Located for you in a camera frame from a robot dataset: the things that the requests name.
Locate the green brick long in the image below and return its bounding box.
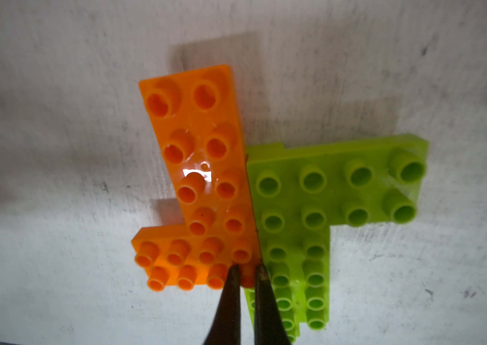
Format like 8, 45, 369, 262
260, 227, 330, 331

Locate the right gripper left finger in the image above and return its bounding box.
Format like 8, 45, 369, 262
203, 265, 241, 345

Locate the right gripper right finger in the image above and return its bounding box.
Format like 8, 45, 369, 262
254, 264, 291, 345

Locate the orange brick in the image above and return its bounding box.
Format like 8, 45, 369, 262
131, 224, 262, 292
138, 64, 258, 255

